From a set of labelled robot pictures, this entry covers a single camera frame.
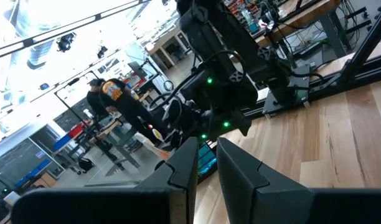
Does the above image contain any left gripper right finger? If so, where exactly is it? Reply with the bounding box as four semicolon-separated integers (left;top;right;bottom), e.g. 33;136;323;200
216;138;315;224

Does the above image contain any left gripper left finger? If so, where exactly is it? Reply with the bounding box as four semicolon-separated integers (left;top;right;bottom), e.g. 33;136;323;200
136;138;199;224

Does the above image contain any black wire basket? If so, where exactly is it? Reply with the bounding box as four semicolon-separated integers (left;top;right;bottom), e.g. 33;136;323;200
196;141;219;184

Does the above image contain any person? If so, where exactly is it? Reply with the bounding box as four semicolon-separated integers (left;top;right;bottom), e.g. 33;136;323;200
86;79;112;121
98;78;168;142

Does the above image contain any black ceiling spot light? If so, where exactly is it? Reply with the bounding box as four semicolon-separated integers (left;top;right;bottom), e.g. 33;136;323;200
55;32;77;53
96;45;110;59

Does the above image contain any wooden workbench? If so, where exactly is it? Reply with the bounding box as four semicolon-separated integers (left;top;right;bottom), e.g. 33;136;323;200
255;0;344;47

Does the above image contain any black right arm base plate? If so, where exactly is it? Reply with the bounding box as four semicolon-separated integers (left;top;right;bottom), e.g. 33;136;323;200
261;64;312;116

